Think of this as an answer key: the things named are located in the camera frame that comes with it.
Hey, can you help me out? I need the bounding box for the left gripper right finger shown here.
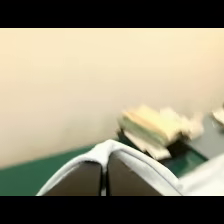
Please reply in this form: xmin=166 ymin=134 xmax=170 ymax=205
xmin=107 ymin=151 xmax=165 ymax=197

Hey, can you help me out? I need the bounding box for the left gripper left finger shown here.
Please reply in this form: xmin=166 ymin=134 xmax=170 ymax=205
xmin=44 ymin=161 xmax=103 ymax=197

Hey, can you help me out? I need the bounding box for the pale blue garment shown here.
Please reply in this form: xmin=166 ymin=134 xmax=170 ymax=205
xmin=35 ymin=139 xmax=224 ymax=197

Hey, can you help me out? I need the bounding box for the heap of clothes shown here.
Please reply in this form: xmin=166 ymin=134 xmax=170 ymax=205
xmin=115 ymin=104 xmax=205 ymax=162

